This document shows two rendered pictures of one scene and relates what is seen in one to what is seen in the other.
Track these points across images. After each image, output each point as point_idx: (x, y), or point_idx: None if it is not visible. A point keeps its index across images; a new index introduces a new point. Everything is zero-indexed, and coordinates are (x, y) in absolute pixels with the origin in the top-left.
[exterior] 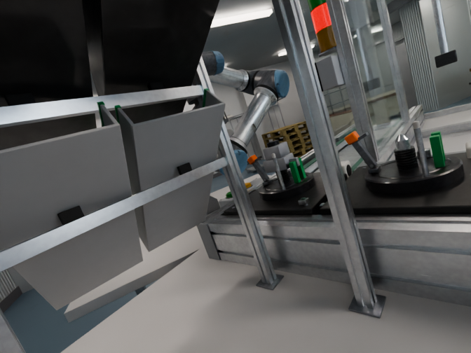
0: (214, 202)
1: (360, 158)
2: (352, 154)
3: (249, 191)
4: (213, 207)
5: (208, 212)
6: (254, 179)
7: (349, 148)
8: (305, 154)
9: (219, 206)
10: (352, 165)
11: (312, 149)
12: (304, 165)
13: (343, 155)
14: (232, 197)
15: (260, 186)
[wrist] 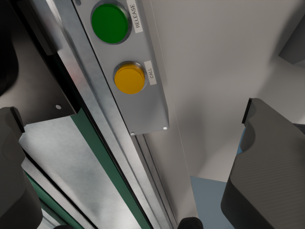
0: (297, 52)
1: (32, 181)
2: (107, 209)
3: (81, 55)
4: (293, 42)
5: (300, 22)
6: (162, 121)
7: (136, 227)
8: (159, 212)
9: (280, 56)
10: (64, 179)
11: (167, 226)
12: (119, 177)
13: (122, 211)
14: (93, 11)
15: (83, 83)
